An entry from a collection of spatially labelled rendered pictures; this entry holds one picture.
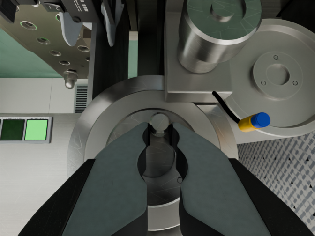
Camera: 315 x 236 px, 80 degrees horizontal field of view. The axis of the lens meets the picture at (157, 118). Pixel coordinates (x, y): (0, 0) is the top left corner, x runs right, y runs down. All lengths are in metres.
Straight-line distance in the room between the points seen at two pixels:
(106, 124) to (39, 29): 0.29
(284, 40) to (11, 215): 0.63
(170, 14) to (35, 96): 3.34
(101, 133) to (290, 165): 0.24
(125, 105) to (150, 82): 0.03
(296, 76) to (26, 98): 3.46
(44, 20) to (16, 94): 3.27
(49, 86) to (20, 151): 2.85
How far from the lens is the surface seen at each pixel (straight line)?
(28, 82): 3.61
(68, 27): 0.21
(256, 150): 0.37
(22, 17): 0.41
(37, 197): 0.58
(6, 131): 0.62
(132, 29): 0.53
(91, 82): 0.20
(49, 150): 0.56
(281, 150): 0.32
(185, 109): 0.17
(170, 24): 0.17
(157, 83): 0.18
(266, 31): 0.24
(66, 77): 0.56
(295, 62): 0.23
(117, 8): 0.23
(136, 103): 0.17
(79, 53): 0.47
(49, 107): 3.31
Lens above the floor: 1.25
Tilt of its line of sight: 11 degrees down
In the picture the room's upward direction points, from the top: 180 degrees clockwise
